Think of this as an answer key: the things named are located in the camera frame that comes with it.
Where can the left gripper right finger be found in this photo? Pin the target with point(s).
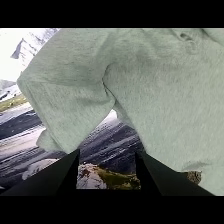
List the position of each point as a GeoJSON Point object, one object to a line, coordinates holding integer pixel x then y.
{"type": "Point", "coordinates": [163, 181]}

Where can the pale garment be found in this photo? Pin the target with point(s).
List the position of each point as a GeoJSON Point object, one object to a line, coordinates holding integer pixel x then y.
{"type": "Point", "coordinates": [156, 86]}

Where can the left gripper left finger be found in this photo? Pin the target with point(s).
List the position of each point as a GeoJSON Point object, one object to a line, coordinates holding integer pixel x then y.
{"type": "Point", "coordinates": [53, 178]}

